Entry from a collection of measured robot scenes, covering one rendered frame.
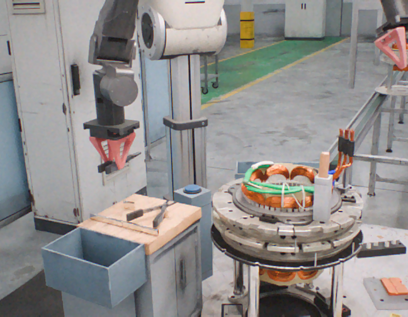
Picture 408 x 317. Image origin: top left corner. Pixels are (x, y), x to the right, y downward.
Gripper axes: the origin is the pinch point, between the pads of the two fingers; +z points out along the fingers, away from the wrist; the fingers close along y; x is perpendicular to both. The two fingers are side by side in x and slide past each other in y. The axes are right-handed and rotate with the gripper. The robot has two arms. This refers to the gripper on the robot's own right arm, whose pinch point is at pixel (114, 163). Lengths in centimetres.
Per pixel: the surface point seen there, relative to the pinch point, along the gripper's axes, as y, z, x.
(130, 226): 6.6, 11.1, -4.6
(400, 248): 51, 39, 63
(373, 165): -2, 99, 298
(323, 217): 42.2, 7.8, 10.0
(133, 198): -3.2, 12.2, 9.2
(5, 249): -188, 122, 108
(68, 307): -0.1, 24.7, -17.7
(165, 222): 11.1, 11.9, 1.5
